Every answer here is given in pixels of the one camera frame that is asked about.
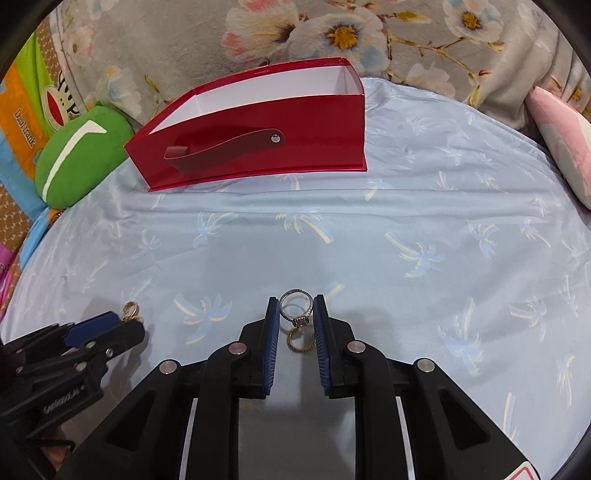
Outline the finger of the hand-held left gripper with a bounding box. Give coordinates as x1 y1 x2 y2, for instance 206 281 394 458
16 319 147 381
0 311 122 359

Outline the silver ring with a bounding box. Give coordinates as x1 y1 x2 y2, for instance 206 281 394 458
278 290 315 329

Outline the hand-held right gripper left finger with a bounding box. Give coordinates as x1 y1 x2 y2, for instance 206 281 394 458
55 296 282 480

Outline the pink pillow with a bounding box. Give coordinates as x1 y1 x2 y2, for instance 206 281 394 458
526 85 591 211

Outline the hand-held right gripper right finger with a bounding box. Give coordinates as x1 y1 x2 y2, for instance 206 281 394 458
312 294 546 480

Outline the red box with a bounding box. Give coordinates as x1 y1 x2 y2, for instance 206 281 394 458
124 58 369 192

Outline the light blue palm-print bedsheet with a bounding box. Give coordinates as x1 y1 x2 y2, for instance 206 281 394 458
0 76 591 480

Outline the cartoon monkey printed blanket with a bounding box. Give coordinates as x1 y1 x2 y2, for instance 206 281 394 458
0 28 93 324

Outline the green pillow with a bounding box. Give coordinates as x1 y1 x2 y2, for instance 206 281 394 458
34 106 136 209

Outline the grey floral blanket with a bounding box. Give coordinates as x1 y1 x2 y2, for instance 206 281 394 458
46 0 591 131

